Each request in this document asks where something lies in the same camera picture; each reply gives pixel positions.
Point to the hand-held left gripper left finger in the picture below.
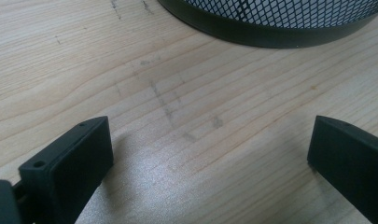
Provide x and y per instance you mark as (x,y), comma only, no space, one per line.
(68,168)

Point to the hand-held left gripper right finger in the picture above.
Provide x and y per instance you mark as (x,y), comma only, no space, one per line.
(351,161)

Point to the black mesh metal trash can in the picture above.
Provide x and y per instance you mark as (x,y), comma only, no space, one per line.
(270,28)

